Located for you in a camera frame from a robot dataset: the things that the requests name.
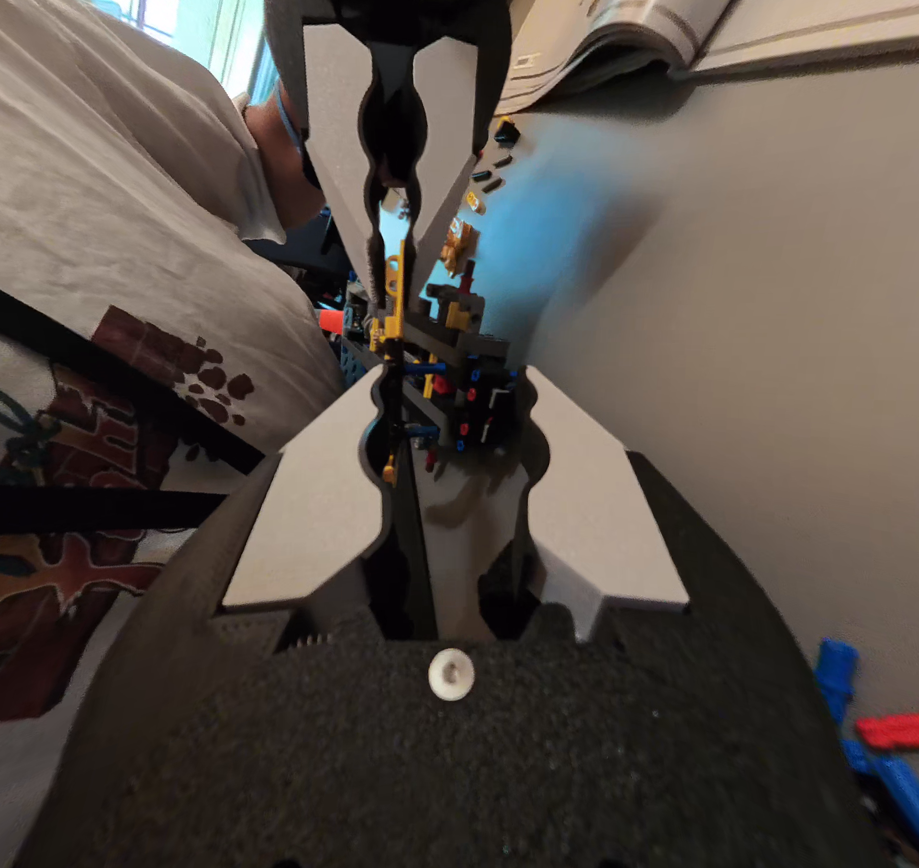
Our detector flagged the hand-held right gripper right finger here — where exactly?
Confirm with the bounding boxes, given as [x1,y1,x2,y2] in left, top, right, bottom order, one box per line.
[520,366,690,643]

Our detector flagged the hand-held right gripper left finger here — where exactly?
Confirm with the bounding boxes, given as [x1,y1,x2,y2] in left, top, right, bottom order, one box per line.
[223,366,394,609]

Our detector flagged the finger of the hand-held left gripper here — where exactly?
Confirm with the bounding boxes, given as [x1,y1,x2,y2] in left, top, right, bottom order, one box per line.
[404,35,482,303]
[302,23,386,309]

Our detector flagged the yellow lego panel piece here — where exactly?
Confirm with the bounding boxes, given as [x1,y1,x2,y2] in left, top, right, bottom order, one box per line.
[368,238,408,364]

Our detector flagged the lego car chassis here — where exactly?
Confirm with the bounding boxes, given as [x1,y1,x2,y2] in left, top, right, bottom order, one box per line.
[337,258,523,472]

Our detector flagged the person's left forearm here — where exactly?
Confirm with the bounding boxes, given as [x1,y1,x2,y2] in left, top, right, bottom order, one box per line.
[244,84,325,232]

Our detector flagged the pile of yellow lego pieces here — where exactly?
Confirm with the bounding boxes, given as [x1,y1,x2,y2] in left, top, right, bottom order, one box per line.
[440,192,487,275]

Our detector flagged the pile of red blue lego pins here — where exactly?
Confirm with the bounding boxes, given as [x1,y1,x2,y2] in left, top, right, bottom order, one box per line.
[813,637,919,868]

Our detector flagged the blue wristband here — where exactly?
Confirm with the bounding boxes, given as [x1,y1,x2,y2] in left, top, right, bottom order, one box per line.
[271,78,307,149]

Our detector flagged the person's white printed shirt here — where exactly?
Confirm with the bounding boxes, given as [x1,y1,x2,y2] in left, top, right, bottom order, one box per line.
[0,0,347,868]

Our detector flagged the instruction booklet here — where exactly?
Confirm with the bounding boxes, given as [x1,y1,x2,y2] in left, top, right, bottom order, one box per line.
[494,0,919,120]

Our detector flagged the black lanyard strap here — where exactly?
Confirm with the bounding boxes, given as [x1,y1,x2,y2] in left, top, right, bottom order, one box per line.
[0,290,268,536]

